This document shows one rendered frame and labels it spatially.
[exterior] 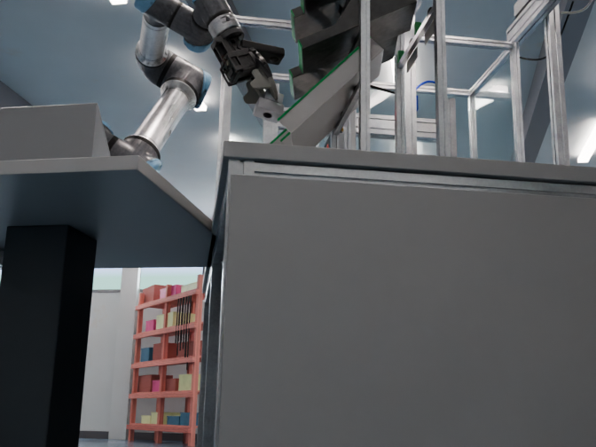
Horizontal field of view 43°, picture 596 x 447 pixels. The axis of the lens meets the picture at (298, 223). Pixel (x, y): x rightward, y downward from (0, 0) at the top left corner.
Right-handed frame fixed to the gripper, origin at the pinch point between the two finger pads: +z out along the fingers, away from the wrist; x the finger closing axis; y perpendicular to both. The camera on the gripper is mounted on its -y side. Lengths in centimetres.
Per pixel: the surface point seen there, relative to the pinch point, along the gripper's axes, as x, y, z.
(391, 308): 39, 24, 61
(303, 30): 3.5, -16.1, -14.5
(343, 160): 42, 20, 34
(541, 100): -354, -489, -84
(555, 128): -55, -141, 20
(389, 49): 11.6, -30.0, 1.2
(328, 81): 22.4, -0.7, 9.8
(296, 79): 6.0, -5.0, -0.8
